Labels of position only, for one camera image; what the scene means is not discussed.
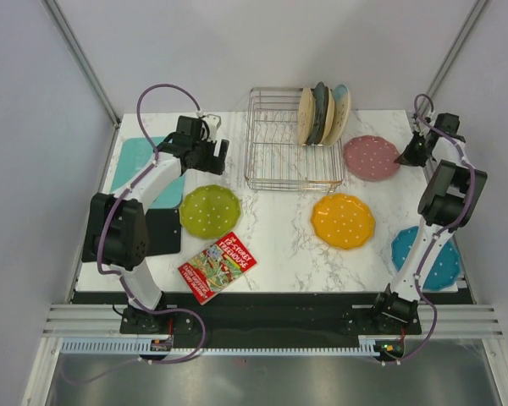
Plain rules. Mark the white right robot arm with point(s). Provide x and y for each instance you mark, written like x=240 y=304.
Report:
x=446 y=205

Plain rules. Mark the orange polka dot plate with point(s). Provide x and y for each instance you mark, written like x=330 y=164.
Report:
x=343 y=221

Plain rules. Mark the cream and blue plate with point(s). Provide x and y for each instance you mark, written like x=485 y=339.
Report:
x=342 y=111

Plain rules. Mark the red children's book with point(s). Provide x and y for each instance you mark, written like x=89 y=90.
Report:
x=212 y=270

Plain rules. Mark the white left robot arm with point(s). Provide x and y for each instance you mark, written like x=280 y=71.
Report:
x=142 y=189

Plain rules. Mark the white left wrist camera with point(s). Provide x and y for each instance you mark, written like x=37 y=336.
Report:
x=213 y=123

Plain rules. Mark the pink polka dot plate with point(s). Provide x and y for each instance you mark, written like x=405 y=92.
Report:
x=371 y=158

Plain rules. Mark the green polka dot plate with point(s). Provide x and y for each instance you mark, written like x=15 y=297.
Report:
x=210 y=212

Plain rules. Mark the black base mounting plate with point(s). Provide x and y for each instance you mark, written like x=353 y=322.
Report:
x=272 y=320

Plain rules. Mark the teal cutting board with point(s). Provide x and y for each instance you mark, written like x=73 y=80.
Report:
x=134 y=155

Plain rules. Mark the dark teal plate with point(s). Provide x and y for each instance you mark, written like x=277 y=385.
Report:
x=321 y=95

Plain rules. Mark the beige illustrated plate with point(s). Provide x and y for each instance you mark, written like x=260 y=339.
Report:
x=305 y=115

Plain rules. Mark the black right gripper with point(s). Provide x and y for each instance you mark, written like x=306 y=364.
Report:
x=407 y=157

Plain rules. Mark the black mat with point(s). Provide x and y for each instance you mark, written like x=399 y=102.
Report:
x=163 y=230

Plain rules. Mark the white slotted cable duct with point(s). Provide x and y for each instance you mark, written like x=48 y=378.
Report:
x=147 y=346

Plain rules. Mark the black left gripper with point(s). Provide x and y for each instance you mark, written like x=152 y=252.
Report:
x=215 y=165

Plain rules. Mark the wire dish rack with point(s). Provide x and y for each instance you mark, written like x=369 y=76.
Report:
x=273 y=158

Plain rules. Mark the blue polka dot plate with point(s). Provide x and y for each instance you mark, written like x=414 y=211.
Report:
x=445 y=269

